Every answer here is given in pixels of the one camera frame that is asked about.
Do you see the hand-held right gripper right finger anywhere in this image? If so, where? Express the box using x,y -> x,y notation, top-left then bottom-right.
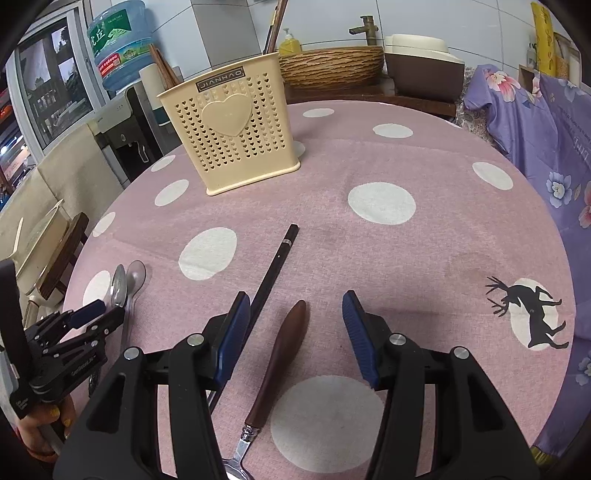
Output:
342,290 -> 541,480

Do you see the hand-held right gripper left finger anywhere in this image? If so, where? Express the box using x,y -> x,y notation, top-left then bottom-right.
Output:
53,291 -> 252,480

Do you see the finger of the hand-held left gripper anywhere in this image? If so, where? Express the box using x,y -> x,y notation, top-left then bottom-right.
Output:
25,300 -> 108,337
41,307 -> 125,356

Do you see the embossed handle steel spoon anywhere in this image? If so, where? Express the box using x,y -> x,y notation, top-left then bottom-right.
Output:
110,264 -> 128,309

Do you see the wooden handled steel spoon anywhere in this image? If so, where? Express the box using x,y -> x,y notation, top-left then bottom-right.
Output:
222,299 -> 309,480

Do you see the plain steel spoon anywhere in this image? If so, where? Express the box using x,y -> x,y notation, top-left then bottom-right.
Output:
121,260 -> 148,352

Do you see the black handled steel utensil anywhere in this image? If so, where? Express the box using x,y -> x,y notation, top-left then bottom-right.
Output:
205,224 -> 300,411

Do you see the cream plastic utensil holder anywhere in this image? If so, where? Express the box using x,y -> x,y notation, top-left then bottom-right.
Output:
156,52 -> 302,197

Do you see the brown wooden chopstick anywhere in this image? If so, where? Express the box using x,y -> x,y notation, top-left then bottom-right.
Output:
263,0 -> 283,55
154,48 -> 182,86
148,44 -> 175,89
271,0 -> 290,54

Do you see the person's left hand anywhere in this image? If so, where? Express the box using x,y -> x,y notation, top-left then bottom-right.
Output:
14,393 -> 77,457

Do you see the dark wooden chair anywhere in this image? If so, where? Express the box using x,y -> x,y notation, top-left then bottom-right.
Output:
37,212 -> 90,303

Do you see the pink polka dot tablecloth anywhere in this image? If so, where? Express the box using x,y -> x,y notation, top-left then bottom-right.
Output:
62,99 -> 578,480

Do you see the beige cloth cover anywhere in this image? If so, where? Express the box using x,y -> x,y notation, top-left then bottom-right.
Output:
0,122 -> 125,264

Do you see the grey water dispenser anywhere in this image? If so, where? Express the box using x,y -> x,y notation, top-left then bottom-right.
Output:
92,83 -> 178,185

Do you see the dark wooden counter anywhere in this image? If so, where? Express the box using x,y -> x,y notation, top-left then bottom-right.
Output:
284,80 -> 458,121

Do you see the aluminium sliding window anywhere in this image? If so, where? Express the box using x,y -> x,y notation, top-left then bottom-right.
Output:
4,9 -> 109,153

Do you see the purple floral cloth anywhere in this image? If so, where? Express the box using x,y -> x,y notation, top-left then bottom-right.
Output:
462,65 -> 591,472

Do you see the brown and cream box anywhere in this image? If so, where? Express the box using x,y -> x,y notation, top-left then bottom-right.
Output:
383,34 -> 466,103

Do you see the woven pattern wash basin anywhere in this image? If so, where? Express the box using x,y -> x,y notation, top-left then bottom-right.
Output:
278,45 -> 385,89

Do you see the blue water bottle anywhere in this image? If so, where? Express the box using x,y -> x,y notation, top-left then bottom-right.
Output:
87,0 -> 153,93

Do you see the yellow soap dispenser bottle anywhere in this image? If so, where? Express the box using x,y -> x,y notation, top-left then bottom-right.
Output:
278,28 -> 303,55

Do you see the brass faucet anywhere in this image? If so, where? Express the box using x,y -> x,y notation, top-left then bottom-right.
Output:
348,15 -> 379,47

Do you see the yellow roll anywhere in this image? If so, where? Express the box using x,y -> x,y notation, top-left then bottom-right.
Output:
530,2 -> 555,75

